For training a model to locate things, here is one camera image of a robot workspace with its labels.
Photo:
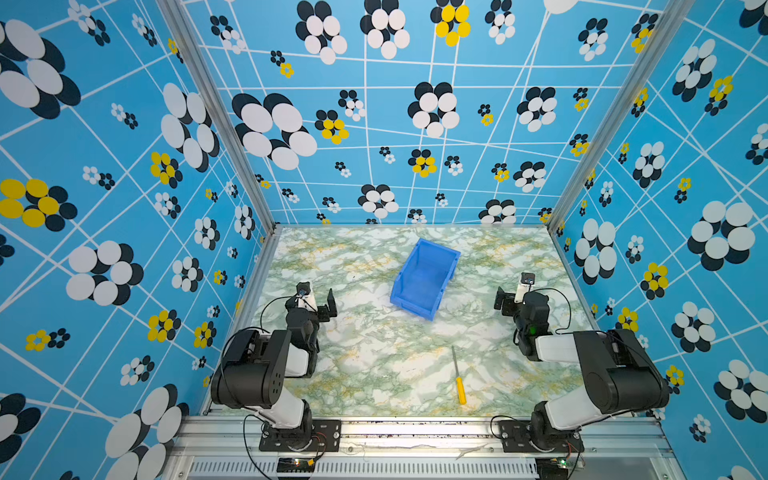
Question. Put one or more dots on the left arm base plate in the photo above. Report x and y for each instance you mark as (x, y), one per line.
(320, 436)

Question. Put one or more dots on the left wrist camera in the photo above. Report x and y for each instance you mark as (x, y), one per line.
(305, 296)

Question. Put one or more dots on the left green circuit board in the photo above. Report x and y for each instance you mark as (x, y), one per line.
(304, 466)

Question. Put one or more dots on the white slotted cable duct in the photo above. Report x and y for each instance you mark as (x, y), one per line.
(370, 468)

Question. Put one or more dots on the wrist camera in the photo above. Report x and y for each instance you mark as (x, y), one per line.
(525, 285)
(305, 296)

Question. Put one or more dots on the yellow handle screwdriver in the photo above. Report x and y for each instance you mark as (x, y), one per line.
(461, 393)

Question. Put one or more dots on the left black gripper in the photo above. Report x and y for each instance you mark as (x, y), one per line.
(324, 306)

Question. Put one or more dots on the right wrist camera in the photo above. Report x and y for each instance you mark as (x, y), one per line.
(525, 285)

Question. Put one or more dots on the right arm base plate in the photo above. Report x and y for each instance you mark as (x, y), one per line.
(522, 437)

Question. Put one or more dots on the green circuit board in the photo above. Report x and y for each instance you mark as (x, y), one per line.
(304, 466)
(552, 469)

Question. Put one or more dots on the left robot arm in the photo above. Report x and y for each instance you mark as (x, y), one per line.
(255, 365)

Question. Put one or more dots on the aluminium front rail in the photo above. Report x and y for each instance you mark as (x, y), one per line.
(619, 437)

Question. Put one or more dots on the blue plastic bin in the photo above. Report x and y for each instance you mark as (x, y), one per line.
(420, 285)

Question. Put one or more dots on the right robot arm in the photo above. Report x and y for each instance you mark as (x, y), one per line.
(618, 376)

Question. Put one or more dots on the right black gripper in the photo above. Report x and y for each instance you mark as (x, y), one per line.
(507, 302)

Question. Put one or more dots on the right green circuit board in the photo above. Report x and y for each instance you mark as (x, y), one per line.
(552, 469)

